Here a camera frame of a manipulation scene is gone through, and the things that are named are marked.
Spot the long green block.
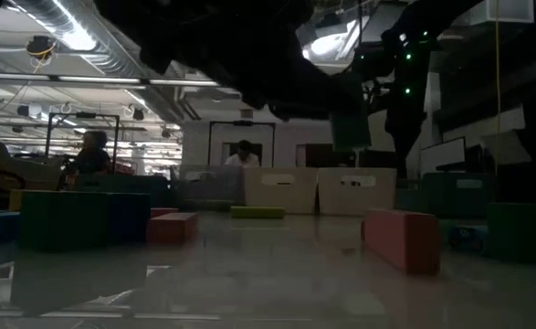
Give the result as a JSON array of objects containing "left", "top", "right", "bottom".
[{"left": 485, "top": 202, "right": 536, "bottom": 265}]

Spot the white panel board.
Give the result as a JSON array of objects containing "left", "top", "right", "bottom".
[{"left": 420, "top": 136, "right": 468, "bottom": 173}]

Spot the white angled panel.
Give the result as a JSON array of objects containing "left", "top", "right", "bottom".
[{"left": 479, "top": 130, "right": 532, "bottom": 166}]

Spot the white plastic bin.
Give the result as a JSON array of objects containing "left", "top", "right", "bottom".
[
  {"left": 243, "top": 166, "right": 319, "bottom": 216},
  {"left": 317, "top": 166, "right": 397, "bottom": 217}
]

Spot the yellow cube block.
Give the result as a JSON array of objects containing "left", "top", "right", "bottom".
[{"left": 7, "top": 189, "right": 25, "bottom": 212}]

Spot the tan bulky object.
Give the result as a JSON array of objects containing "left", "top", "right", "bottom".
[{"left": 0, "top": 139, "right": 63, "bottom": 193}]

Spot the black boxy object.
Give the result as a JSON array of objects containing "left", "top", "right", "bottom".
[{"left": 356, "top": 148, "right": 397, "bottom": 169}]

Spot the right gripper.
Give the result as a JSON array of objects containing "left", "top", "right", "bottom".
[{"left": 381, "top": 31, "right": 436, "bottom": 179}]

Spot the black gantry frame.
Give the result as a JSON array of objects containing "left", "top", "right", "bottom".
[
  {"left": 207, "top": 120, "right": 277, "bottom": 168},
  {"left": 44, "top": 111, "right": 121, "bottom": 161}
]

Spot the teal rectangular block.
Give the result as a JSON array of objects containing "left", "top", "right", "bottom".
[{"left": 445, "top": 218, "right": 489, "bottom": 253}]

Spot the hanging cord reel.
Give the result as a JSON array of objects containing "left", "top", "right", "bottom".
[{"left": 25, "top": 35, "right": 57, "bottom": 60}]

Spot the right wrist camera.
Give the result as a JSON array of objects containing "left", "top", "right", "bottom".
[{"left": 353, "top": 43, "right": 387, "bottom": 79}]

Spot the person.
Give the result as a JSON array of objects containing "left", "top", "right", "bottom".
[
  {"left": 70, "top": 131, "right": 113, "bottom": 177},
  {"left": 224, "top": 140, "right": 260, "bottom": 168}
]

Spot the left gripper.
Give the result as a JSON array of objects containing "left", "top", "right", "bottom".
[{"left": 230, "top": 45, "right": 373, "bottom": 121}]

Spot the green cube block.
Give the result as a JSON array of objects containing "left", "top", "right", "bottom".
[{"left": 19, "top": 191, "right": 110, "bottom": 254}]

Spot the blue plastic bin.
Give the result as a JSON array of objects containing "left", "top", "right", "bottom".
[{"left": 111, "top": 175, "right": 172, "bottom": 209}]

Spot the teal plastic bin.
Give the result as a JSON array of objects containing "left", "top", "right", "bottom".
[
  {"left": 420, "top": 172, "right": 498, "bottom": 218},
  {"left": 75, "top": 175, "right": 116, "bottom": 193}
]

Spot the long ceiling light rail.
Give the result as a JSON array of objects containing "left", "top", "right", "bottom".
[{"left": 0, "top": 71, "right": 221, "bottom": 89}]

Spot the grey plastic bin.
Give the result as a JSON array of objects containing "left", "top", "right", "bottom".
[{"left": 175, "top": 164, "right": 246, "bottom": 212}]

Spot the pink rectangular block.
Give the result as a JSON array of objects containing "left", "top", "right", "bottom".
[
  {"left": 362, "top": 208, "right": 443, "bottom": 276},
  {"left": 150, "top": 207, "right": 181, "bottom": 219},
  {"left": 146, "top": 212, "right": 200, "bottom": 245}
]

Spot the lime rectangular block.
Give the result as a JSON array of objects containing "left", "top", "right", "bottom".
[{"left": 229, "top": 205, "right": 288, "bottom": 219}]

